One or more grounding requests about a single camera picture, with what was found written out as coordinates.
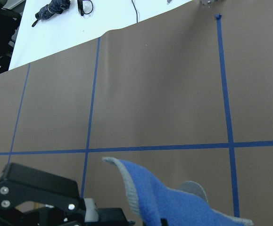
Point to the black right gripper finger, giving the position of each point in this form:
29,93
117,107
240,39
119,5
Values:
19,184

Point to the blue and grey towel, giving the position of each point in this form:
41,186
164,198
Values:
158,205

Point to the folded dark blue umbrella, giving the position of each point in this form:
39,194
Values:
54,7

